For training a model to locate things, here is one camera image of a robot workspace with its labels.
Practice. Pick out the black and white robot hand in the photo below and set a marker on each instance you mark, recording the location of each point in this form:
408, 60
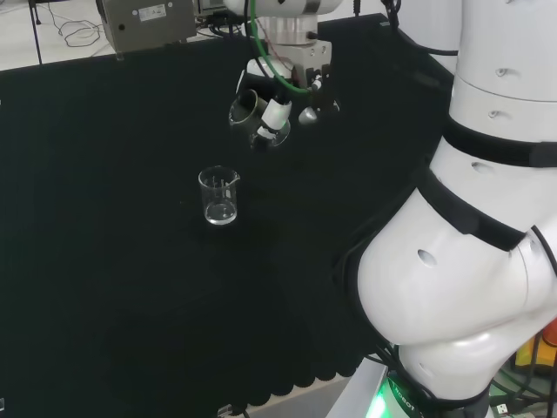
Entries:
300, 82

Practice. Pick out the clear glass beaker with spout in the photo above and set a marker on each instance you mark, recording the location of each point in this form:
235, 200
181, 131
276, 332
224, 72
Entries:
219, 196

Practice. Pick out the grey metal box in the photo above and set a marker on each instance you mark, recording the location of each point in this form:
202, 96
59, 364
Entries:
145, 24

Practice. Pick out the black bench cloth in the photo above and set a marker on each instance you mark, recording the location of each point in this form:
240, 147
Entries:
174, 244

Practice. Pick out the black tripod leg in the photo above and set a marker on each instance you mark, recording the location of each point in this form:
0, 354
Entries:
35, 26

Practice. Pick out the yellow stop button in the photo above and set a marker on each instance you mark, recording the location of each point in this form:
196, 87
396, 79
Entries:
537, 350

